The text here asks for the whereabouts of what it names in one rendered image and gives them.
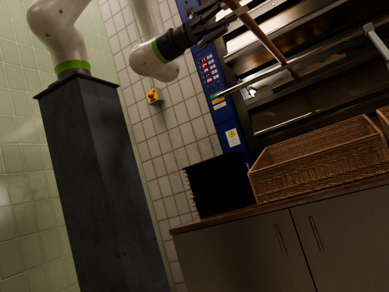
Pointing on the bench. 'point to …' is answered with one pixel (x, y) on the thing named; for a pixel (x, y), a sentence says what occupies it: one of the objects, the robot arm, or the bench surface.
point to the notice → (232, 137)
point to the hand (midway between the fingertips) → (234, 7)
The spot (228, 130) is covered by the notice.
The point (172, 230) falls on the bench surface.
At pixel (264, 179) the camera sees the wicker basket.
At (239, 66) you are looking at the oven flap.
